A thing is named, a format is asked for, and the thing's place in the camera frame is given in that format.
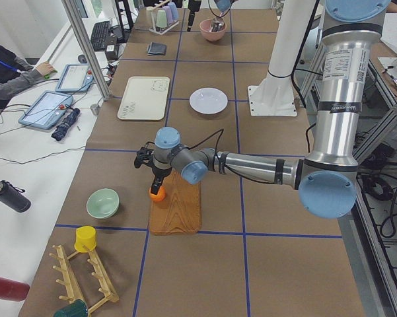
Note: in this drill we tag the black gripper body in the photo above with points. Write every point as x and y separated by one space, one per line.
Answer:
158 173
191 16

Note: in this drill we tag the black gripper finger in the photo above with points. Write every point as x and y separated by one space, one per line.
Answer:
156 185
191 18

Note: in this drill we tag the orange fruit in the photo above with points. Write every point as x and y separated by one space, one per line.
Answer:
159 196

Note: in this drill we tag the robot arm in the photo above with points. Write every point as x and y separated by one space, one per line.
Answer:
324 178
223 6

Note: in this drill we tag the cream bear tray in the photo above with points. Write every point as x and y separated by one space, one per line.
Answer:
144 99

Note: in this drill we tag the blue plastic cup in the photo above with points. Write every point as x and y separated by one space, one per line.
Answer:
173 10

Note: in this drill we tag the purple plastic cup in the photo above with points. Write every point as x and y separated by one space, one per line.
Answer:
168 12

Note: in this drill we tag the pink bowl with ice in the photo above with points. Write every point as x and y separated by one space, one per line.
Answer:
204 28

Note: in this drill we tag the metal scoop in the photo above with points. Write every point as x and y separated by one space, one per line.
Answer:
217 24

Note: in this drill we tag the green plastic cup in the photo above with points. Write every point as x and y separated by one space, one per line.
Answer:
161 21

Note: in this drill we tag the wooden cutting board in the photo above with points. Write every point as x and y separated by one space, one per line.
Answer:
180 211

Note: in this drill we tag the folded grey cloth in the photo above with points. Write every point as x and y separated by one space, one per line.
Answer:
156 49

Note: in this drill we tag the light green bowl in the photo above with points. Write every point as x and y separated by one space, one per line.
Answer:
103 203

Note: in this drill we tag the yellow plastic cup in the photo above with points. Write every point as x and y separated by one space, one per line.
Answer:
85 239

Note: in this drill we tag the white plate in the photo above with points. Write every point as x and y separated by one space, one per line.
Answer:
208 100

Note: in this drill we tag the black keyboard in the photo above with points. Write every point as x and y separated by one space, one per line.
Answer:
99 35

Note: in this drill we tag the folded navy umbrella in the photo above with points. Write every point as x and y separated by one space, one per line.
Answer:
62 129

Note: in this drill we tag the computer mouse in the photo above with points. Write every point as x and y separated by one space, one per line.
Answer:
82 59

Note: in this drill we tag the far teach pendant tablet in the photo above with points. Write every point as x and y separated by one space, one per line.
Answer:
75 78

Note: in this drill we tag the teach pendant tablet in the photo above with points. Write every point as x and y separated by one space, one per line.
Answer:
47 110
75 78

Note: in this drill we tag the near teach pendant tablet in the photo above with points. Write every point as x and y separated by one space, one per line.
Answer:
47 110

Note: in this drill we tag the wooden mug rack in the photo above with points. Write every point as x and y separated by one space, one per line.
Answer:
83 278

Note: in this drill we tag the black water bottle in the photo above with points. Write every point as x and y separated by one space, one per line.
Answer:
13 197

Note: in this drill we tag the dark green cup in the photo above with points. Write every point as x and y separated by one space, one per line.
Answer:
77 308

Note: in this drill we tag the seated person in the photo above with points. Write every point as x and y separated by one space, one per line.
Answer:
16 75

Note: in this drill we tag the red bottle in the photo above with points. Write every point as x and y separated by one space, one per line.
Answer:
13 290

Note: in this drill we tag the white wire cup rack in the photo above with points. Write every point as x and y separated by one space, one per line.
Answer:
151 13

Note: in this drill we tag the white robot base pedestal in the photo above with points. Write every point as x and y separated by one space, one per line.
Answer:
274 96

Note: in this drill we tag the aluminium frame post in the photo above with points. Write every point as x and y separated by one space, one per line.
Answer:
86 47

